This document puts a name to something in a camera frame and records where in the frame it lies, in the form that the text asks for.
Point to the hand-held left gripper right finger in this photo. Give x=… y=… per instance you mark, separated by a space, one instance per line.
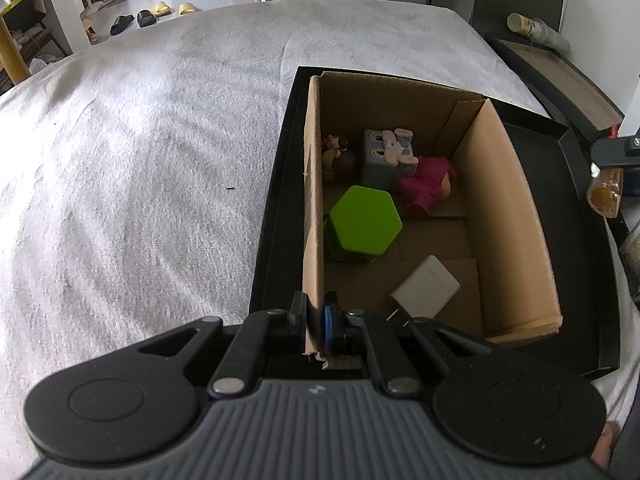
x=328 y=330

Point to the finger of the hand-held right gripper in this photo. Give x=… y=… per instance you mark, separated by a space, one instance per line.
x=615 y=152

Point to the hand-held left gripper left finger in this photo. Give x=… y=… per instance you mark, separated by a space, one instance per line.
x=298 y=324

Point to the amber toy bottle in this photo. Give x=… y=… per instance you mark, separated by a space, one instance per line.
x=605 y=195

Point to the white charger plug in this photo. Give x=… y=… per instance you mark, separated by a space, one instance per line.
x=427 y=285

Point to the green hexagonal box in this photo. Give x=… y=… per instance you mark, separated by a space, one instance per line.
x=365 y=220

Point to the cardboard box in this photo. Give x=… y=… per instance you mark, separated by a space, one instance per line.
x=510 y=220

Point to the purple toy cube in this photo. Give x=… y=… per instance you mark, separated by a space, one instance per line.
x=380 y=165

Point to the pink toy figurine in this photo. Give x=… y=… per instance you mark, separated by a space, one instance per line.
x=425 y=185

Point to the black tray with brown inside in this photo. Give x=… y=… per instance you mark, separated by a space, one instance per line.
x=555 y=80

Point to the paper cup tube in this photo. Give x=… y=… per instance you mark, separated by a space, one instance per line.
x=537 y=30

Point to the brown toy figurine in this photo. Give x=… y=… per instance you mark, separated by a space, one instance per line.
x=342 y=165

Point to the black slipper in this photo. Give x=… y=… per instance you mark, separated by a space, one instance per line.
x=146 y=18
x=121 y=25

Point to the brown cardboard piece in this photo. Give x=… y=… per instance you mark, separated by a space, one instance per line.
x=91 y=22

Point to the wooden chair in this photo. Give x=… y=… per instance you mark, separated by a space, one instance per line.
x=40 y=42

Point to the yellow table leg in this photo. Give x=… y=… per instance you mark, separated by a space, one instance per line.
x=11 y=55

